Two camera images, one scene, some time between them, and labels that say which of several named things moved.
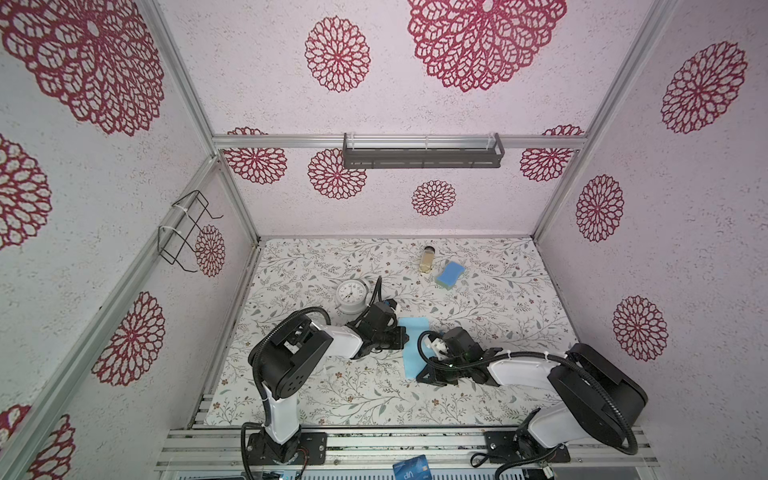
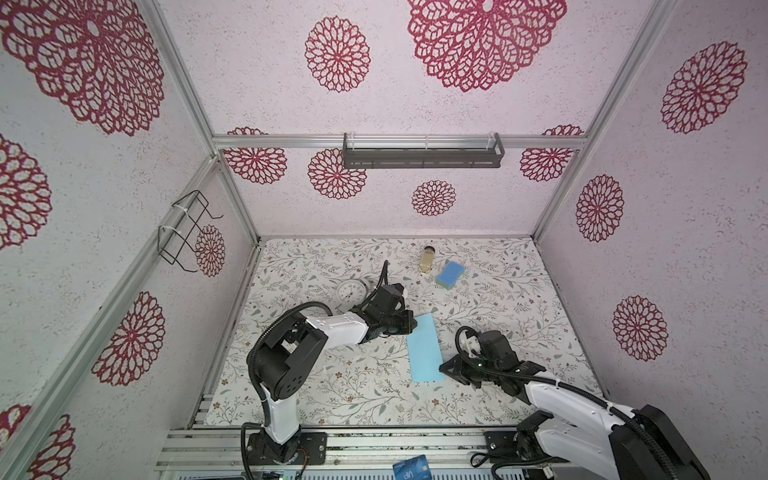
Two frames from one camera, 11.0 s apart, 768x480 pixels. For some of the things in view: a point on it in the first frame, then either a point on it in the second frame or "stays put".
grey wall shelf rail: (404, 157) stays put
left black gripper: (399, 337) to (407, 321)
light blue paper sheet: (414, 326) stays put
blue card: (415, 468) stays put
